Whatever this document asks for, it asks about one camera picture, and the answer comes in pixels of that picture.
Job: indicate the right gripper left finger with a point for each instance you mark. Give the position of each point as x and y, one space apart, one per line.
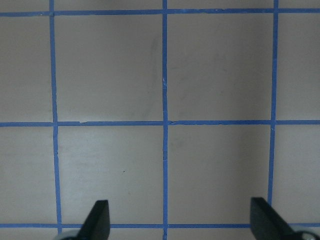
97 224

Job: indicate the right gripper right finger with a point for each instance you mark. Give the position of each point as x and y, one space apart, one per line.
267 224

